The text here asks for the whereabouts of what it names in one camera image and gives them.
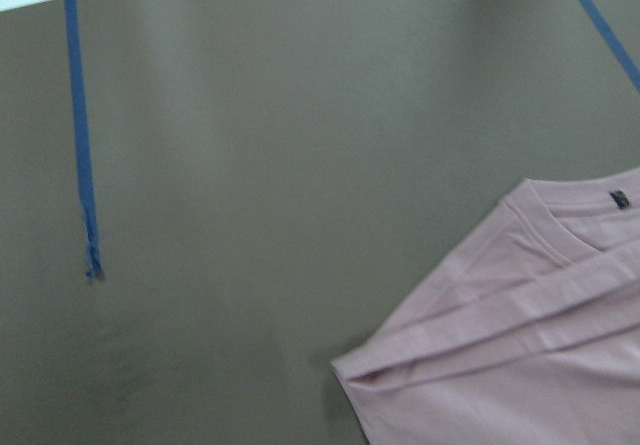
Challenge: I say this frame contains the pink Snoopy t-shirt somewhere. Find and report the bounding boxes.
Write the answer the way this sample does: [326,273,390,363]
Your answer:
[332,169,639,444]

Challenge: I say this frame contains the brown paper table cover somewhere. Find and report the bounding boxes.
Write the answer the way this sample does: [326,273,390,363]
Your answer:
[1,0,639,444]

